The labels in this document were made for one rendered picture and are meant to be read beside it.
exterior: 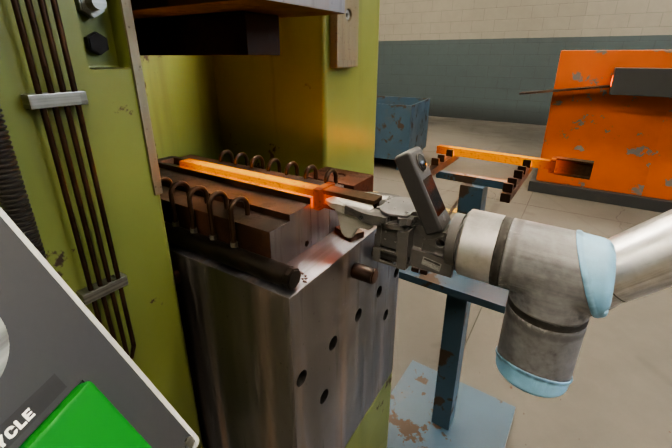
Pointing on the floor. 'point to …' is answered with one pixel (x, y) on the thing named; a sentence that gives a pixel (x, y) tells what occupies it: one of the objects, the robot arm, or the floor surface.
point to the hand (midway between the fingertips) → (335, 196)
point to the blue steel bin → (400, 125)
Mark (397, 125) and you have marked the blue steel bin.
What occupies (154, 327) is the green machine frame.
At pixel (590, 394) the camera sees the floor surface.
